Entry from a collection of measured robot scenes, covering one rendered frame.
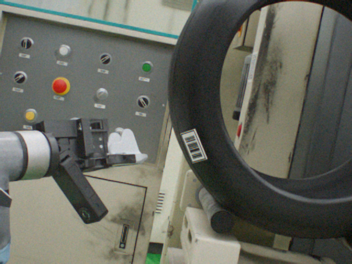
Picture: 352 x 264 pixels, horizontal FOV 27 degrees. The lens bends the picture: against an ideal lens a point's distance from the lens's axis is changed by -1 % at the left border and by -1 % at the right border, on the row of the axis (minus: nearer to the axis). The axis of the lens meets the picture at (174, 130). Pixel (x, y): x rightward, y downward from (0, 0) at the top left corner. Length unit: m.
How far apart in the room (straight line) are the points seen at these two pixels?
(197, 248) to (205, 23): 0.42
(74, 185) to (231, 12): 0.44
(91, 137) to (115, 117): 0.95
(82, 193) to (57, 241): 0.97
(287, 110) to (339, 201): 0.43
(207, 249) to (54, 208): 0.80
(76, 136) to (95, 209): 0.12
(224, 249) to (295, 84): 0.53
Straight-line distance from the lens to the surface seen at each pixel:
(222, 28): 1.34
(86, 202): 1.15
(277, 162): 1.76
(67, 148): 1.15
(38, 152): 1.10
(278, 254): 1.71
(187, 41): 1.36
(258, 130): 1.74
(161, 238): 5.06
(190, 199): 1.72
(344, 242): 1.51
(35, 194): 2.10
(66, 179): 1.15
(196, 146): 1.35
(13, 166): 1.08
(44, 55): 2.12
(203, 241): 1.39
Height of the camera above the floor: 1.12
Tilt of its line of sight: 3 degrees down
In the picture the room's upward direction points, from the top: 11 degrees clockwise
